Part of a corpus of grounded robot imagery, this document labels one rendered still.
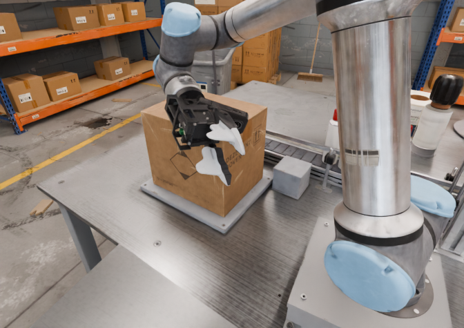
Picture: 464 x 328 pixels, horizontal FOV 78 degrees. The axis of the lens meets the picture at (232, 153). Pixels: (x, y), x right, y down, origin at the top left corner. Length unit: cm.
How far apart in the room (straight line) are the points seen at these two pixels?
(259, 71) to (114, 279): 375
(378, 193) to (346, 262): 11
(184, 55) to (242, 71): 370
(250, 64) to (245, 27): 363
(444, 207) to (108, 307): 68
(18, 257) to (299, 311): 191
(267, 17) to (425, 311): 63
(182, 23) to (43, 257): 182
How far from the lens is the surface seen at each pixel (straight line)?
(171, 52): 65
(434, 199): 56
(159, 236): 86
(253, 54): 423
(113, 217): 96
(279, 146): 116
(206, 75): 288
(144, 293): 76
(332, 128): 102
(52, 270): 208
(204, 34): 66
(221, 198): 82
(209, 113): 56
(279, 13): 60
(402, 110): 39
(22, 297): 204
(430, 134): 125
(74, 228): 128
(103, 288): 80
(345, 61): 37
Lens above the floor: 145
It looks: 31 degrees down
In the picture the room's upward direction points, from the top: straight up
